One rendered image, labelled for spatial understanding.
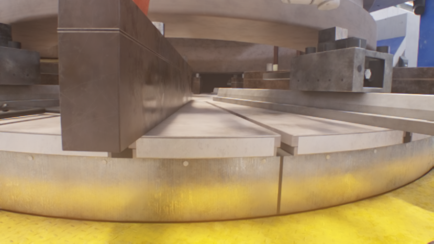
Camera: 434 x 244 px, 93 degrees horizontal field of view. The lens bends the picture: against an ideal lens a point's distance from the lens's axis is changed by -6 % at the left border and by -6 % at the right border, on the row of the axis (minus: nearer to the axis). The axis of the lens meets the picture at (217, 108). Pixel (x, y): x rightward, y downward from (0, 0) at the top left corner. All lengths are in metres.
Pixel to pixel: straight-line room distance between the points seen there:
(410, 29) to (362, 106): 5.96
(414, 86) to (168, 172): 2.12
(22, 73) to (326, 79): 1.78
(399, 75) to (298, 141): 1.72
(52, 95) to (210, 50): 4.43
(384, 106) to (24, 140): 1.44
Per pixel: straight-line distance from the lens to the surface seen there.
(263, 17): 1.37
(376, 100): 1.27
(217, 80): 7.52
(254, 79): 2.90
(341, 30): 1.52
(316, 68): 1.37
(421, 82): 2.42
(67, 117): 0.60
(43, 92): 1.91
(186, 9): 1.29
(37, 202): 1.03
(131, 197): 0.84
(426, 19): 5.75
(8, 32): 1.89
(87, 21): 0.58
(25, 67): 1.77
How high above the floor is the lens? 0.46
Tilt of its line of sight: 5 degrees down
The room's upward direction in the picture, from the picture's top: 1 degrees clockwise
